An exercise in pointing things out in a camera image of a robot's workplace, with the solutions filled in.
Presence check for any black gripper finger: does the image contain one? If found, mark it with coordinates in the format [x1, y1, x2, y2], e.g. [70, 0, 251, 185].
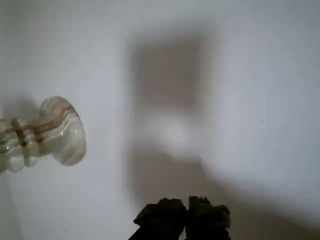
[128, 197, 187, 240]
[186, 195, 232, 240]

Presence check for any marbled onyx stone vase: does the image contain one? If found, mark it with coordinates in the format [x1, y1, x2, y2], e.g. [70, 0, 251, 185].
[0, 95, 88, 175]

